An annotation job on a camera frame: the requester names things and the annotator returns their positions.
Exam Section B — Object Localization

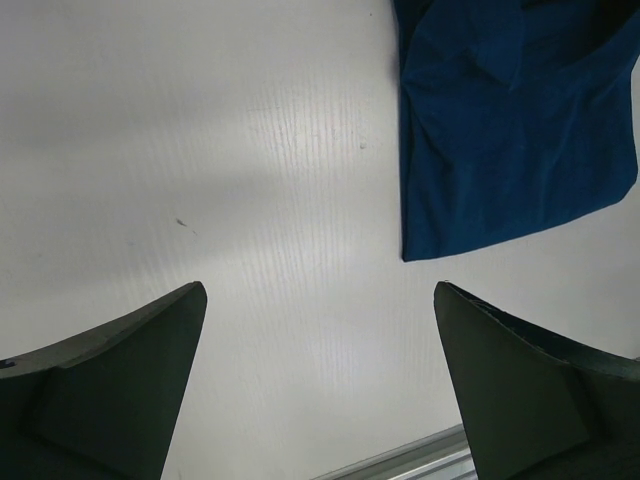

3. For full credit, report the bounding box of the aluminium mounting rail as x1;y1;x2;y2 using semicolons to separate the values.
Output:
317;424;478;480

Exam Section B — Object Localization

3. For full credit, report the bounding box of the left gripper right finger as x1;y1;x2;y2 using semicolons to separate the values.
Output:
434;282;639;479

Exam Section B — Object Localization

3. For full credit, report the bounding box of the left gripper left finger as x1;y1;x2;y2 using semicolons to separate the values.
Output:
1;282;207;479

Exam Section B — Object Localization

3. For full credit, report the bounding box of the navy blue t-shirt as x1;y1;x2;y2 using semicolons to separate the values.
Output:
393;1;639;262

